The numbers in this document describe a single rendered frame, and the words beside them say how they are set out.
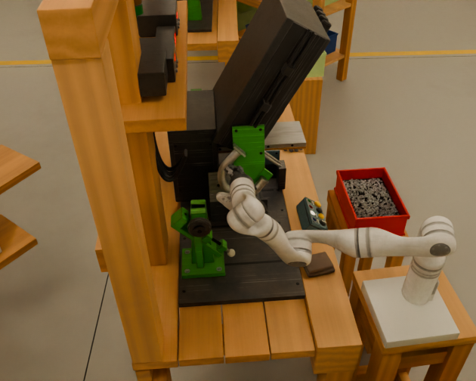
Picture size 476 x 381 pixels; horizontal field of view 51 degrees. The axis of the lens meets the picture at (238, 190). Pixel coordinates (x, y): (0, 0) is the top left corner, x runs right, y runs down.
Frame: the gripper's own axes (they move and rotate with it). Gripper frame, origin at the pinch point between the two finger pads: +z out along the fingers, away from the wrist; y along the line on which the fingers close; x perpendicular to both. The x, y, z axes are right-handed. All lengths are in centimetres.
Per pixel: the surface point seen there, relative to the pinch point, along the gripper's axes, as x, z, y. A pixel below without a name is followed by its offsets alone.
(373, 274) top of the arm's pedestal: -5, -4, -62
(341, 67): -57, 310, -100
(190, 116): 5.1, 32.9, 18.6
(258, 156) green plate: -3.6, 18.6, -7.2
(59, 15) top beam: -16, -63, 62
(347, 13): -91, 298, -65
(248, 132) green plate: -7.8, 18.5, 1.8
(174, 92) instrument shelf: -7.5, -10.4, 33.7
